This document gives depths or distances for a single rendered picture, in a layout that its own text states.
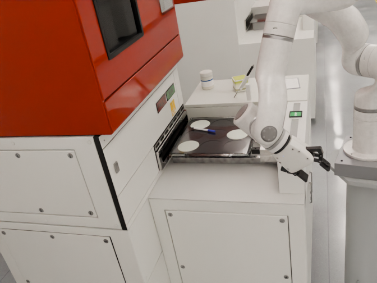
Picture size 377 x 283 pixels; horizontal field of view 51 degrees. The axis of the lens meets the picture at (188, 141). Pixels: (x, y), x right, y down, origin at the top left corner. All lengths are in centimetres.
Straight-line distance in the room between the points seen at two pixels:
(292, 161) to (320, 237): 139
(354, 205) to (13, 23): 145
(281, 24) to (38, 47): 72
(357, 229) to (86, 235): 114
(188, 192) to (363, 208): 73
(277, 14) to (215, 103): 96
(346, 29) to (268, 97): 40
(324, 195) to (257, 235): 135
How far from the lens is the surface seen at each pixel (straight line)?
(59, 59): 128
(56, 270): 192
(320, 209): 281
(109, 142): 139
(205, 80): 222
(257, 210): 157
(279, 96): 113
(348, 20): 139
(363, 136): 166
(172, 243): 180
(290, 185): 155
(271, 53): 117
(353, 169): 164
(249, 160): 176
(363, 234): 190
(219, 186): 165
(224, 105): 204
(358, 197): 179
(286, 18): 117
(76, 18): 120
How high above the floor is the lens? 176
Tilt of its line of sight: 28 degrees down
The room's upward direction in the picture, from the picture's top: 11 degrees counter-clockwise
